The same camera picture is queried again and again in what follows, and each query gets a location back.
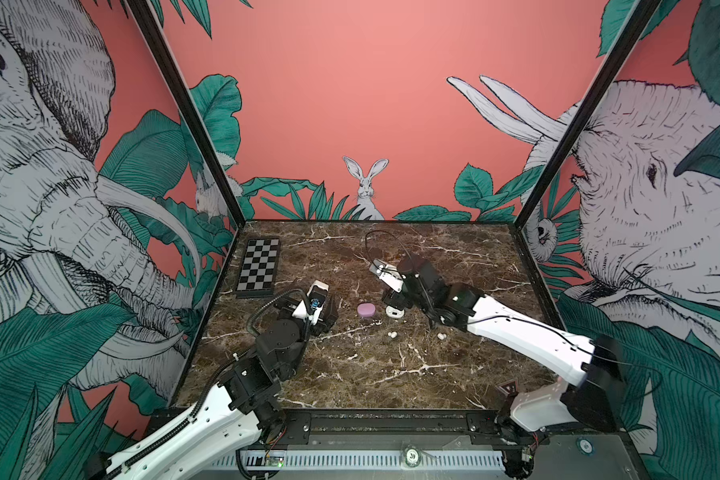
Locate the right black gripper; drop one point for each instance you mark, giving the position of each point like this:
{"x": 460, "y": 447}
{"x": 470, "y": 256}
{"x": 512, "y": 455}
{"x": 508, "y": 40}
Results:
{"x": 394, "y": 298}

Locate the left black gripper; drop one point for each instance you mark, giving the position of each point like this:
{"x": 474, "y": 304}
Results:
{"x": 329, "y": 320}

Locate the white earbuds charging case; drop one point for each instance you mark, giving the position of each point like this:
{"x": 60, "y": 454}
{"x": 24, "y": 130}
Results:
{"x": 394, "y": 313}

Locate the purple earbuds charging case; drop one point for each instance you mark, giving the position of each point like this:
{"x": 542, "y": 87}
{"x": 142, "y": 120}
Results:
{"x": 367, "y": 310}

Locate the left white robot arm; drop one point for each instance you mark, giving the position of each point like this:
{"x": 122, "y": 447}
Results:
{"x": 237, "y": 407}

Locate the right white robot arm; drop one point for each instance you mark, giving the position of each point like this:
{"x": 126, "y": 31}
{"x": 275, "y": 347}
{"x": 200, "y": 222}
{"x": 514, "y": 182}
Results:
{"x": 590, "y": 386}

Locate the black white checkerboard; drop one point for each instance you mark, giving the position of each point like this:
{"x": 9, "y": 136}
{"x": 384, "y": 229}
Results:
{"x": 258, "y": 269}

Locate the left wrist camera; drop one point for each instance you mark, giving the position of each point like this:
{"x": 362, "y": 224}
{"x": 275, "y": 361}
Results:
{"x": 317, "y": 297}

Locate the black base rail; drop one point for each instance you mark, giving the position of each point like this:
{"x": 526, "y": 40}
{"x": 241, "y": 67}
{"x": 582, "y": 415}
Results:
{"x": 378, "y": 428}

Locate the white slotted cable duct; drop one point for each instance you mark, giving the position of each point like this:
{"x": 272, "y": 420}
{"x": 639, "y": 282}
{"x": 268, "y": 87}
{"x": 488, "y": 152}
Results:
{"x": 357, "y": 460}

